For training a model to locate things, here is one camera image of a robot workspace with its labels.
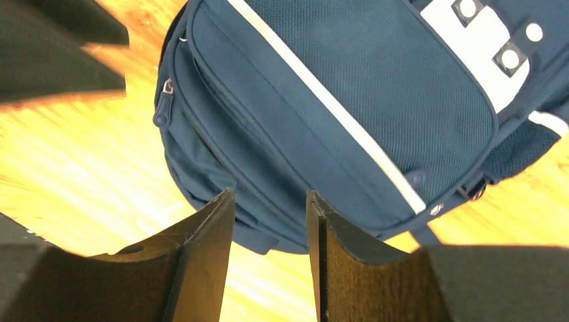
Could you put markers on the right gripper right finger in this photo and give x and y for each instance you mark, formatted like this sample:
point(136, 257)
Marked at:
point(357, 277)

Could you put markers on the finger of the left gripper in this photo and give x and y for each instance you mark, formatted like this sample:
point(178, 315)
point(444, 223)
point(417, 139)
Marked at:
point(85, 20)
point(40, 59)

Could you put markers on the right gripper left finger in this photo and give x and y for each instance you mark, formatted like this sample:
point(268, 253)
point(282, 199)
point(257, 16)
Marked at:
point(177, 274)

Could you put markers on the navy blue backpack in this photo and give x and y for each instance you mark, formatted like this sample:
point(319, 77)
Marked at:
point(396, 112)

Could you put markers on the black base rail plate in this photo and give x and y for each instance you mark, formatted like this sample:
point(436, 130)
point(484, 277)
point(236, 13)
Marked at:
point(21, 251)

